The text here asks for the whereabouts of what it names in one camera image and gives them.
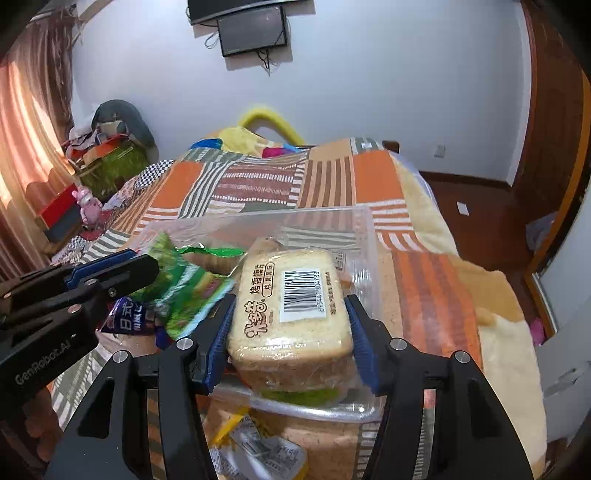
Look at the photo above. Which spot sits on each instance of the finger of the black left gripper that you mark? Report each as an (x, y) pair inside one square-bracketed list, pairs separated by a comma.
[(47, 295), (69, 274)]

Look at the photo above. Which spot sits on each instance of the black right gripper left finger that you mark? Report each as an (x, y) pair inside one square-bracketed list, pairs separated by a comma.
[(107, 437)]

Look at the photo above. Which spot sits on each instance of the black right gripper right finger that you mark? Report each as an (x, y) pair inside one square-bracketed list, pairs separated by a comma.
[(473, 436)]

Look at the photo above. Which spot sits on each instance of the green pea snack bag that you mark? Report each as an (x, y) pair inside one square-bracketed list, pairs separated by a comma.
[(183, 293)]

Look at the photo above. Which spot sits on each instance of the blue red white snack bag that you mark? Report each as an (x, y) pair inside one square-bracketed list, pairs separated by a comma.
[(130, 317)]

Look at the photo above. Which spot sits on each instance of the green-edged cat ear crisps bag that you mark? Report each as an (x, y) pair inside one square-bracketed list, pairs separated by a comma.
[(219, 260)]

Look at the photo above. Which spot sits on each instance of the bread slice pack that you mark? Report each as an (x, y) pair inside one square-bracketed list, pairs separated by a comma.
[(290, 331)]

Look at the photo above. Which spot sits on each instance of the red and black box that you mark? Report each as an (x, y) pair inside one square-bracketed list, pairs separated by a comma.
[(61, 216)]

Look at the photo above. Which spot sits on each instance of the pink plush toy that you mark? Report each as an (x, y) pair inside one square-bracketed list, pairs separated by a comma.
[(89, 206)]

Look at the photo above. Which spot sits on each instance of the green gift box pile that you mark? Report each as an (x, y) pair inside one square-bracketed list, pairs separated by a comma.
[(111, 149)]

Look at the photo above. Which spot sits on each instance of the orange window curtain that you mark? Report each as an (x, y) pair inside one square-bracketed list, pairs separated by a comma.
[(36, 117)]

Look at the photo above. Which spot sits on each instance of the yellow-edged silver snack pack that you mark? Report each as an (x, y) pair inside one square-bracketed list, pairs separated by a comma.
[(243, 449)]

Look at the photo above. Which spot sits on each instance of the patchwork striped bedspread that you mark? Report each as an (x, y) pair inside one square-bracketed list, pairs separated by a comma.
[(354, 197)]

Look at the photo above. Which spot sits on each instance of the yellow plush pillow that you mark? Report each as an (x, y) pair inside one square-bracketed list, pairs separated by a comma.
[(260, 133)]

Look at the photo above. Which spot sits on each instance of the clear plastic storage bin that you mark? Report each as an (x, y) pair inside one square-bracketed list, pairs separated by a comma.
[(348, 234)]

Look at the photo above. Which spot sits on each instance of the brown wooden door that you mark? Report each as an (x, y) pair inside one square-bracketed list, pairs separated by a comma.
[(551, 175)]

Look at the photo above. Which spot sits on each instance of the wall-mounted black television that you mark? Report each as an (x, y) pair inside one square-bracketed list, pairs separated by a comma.
[(243, 27)]

